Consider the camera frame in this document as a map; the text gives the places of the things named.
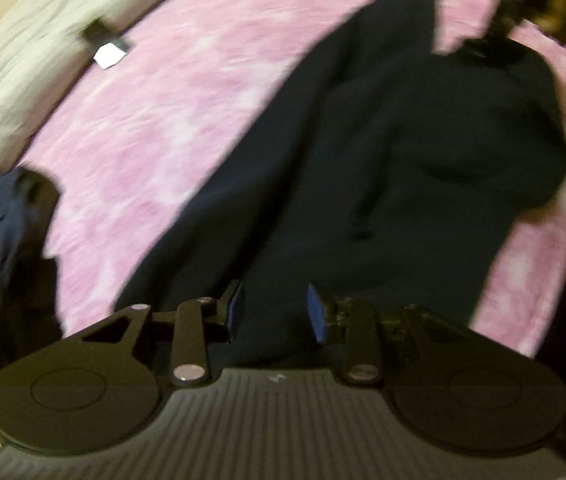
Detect dark navy trousers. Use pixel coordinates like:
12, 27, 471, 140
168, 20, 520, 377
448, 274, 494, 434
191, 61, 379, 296
116, 0, 566, 368

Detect pile of dark clothes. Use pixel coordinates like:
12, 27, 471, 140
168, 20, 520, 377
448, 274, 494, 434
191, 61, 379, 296
0, 167, 63, 370

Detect pink rose blanket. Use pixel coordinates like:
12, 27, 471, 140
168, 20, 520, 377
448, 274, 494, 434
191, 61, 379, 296
22, 0, 566, 356

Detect grey striped duvet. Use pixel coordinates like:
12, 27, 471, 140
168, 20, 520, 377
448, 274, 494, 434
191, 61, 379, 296
0, 0, 161, 169

